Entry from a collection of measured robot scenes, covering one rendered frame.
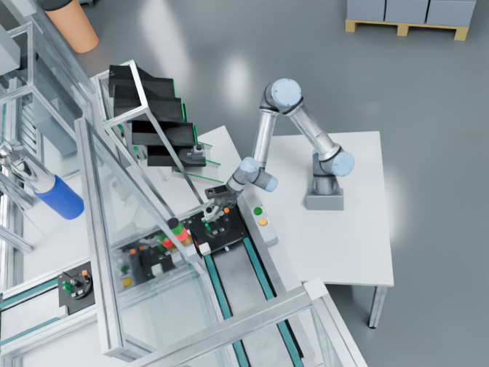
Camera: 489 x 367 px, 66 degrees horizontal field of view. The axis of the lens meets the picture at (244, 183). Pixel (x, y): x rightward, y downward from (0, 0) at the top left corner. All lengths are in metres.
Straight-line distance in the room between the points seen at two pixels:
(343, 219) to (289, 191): 0.33
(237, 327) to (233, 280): 1.21
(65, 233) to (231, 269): 1.08
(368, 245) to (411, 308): 0.91
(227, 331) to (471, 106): 3.33
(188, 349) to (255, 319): 0.12
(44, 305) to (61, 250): 0.34
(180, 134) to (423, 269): 1.85
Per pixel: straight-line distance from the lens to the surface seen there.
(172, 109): 1.69
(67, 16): 5.40
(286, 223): 1.98
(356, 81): 3.90
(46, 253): 2.50
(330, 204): 1.95
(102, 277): 0.77
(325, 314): 0.63
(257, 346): 1.75
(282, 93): 1.64
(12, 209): 2.79
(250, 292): 1.81
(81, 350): 2.13
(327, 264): 1.88
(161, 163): 1.83
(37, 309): 2.29
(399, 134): 3.45
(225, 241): 1.88
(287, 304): 0.64
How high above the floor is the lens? 2.60
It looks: 54 degrees down
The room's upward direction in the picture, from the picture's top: 21 degrees counter-clockwise
